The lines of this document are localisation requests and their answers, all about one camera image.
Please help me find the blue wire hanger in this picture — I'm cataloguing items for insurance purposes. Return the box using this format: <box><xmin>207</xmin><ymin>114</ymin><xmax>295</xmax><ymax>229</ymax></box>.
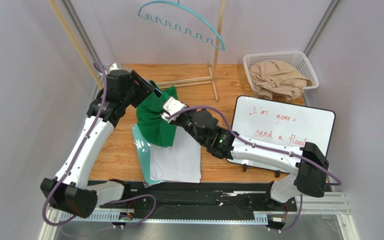
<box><xmin>123</xmin><ymin>65</ymin><xmax>136</xmax><ymax>76</ymax></box>

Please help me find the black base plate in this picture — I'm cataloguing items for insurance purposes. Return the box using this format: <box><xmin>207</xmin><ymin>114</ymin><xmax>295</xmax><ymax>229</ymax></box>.
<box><xmin>99</xmin><ymin>181</ymin><xmax>298</xmax><ymax>221</ymax></box>

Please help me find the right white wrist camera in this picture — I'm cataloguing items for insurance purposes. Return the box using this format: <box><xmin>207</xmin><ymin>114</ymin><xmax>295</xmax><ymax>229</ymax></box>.
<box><xmin>161</xmin><ymin>96</ymin><xmax>187</xmax><ymax>124</ymax></box>

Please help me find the white plastic basket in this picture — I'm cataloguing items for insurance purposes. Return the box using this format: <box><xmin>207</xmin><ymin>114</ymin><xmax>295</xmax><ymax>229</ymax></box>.
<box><xmin>242</xmin><ymin>50</ymin><xmax>320</xmax><ymax>96</ymax></box>

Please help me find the aluminium frame rail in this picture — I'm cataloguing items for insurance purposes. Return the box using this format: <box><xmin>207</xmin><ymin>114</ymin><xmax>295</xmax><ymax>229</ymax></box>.
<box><xmin>38</xmin><ymin>0</ymin><xmax>359</xmax><ymax>240</ymax></box>

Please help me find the beige t shirt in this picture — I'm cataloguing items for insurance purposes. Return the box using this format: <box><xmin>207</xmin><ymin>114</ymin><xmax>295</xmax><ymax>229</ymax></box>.
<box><xmin>249</xmin><ymin>60</ymin><xmax>313</xmax><ymax>101</ymax></box>

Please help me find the teal plastic folder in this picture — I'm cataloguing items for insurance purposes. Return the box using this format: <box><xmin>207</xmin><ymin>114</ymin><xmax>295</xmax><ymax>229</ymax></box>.
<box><xmin>131</xmin><ymin>124</ymin><xmax>164</xmax><ymax>188</ymax></box>

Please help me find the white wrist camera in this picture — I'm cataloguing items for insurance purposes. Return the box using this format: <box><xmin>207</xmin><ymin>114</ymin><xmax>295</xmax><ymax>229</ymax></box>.
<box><xmin>108</xmin><ymin>62</ymin><xmax>122</xmax><ymax>73</ymax></box>
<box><xmin>161</xmin><ymin>96</ymin><xmax>187</xmax><ymax>124</ymax></box>

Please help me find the light blue hanger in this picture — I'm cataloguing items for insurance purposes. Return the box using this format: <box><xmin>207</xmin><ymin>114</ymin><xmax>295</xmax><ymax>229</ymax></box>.
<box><xmin>137</xmin><ymin>0</ymin><xmax>226</xmax><ymax>51</ymax></box>

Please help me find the white paper stack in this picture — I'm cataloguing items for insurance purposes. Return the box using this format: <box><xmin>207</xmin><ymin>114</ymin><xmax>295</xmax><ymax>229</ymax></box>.
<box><xmin>150</xmin><ymin>127</ymin><xmax>202</xmax><ymax>183</ymax></box>

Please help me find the green t shirt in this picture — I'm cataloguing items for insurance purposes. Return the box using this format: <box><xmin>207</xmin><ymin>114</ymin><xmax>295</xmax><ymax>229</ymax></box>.
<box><xmin>136</xmin><ymin>86</ymin><xmax>178</xmax><ymax>148</ymax></box>

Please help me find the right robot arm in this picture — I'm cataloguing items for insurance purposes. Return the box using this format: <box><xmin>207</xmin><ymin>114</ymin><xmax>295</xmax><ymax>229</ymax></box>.
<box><xmin>161</xmin><ymin>109</ymin><xmax>329</xmax><ymax>203</ymax></box>

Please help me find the wooden clothes rack frame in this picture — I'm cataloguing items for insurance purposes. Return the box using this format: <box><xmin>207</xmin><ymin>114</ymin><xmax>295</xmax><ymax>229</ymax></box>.
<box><xmin>48</xmin><ymin>0</ymin><xmax>226</xmax><ymax>102</ymax></box>

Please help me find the white whiteboard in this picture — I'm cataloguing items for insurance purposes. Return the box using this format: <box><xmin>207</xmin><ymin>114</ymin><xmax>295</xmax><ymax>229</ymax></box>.
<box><xmin>230</xmin><ymin>95</ymin><xmax>336</xmax><ymax>171</ymax></box>

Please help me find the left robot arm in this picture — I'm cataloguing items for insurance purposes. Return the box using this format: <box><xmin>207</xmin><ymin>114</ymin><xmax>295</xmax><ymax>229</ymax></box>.
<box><xmin>40</xmin><ymin>69</ymin><xmax>162</xmax><ymax>218</ymax></box>

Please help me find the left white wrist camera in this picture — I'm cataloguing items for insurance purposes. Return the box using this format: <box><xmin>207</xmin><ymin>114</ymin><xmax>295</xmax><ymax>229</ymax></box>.
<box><xmin>108</xmin><ymin>62</ymin><xmax>122</xmax><ymax>73</ymax></box>

